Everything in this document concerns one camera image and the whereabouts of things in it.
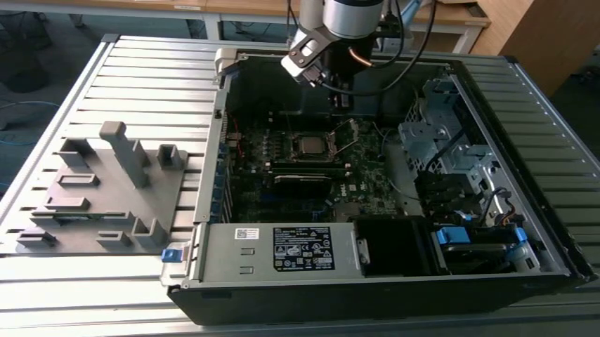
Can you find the black hard disk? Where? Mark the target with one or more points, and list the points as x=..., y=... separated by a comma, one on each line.
x=473, y=258

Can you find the wooden cabinet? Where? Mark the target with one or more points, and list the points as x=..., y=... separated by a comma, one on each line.
x=553, y=42

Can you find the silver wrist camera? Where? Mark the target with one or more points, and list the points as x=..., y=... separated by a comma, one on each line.
x=302, y=63

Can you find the black fan shroud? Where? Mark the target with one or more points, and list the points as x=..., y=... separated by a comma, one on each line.
x=389, y=245

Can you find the small blue plastic clip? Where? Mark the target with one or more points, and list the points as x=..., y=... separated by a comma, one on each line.
x=521, y=234

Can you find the silver power supply unit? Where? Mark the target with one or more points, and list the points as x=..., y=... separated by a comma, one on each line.
x=220, y=252

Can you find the green motherboard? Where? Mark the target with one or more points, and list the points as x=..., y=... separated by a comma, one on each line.
x=370, y=175

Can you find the grey parts rack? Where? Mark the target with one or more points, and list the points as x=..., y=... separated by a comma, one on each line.
x=112, y=210

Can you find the RAM slot white clips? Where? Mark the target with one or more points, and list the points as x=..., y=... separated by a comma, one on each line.
x=305, y=165

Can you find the black open PC case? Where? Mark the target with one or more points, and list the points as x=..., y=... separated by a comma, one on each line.
x=327, y=305

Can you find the silver metal drive cage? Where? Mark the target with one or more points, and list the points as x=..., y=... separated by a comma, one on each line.
x=421, y=135

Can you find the black office chair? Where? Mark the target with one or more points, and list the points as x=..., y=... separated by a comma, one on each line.
x=23, y=70

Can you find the wooden desk white frame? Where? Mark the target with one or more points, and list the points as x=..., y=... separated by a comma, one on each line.
x=449, y=19
x=140, y=9

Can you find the green RAM stick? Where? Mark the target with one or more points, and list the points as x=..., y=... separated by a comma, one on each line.
x=75, y=217

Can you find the silver square CPU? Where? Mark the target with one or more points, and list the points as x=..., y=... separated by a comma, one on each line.
x=314, y=144

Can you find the black graphics card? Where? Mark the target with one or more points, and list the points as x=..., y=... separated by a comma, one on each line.
x=302, y=191

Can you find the blue case latch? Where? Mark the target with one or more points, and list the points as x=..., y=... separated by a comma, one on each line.
x=170, y=255

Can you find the RAM slot black clips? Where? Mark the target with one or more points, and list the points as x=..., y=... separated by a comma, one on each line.
x=305, y=169
x=305, y=162

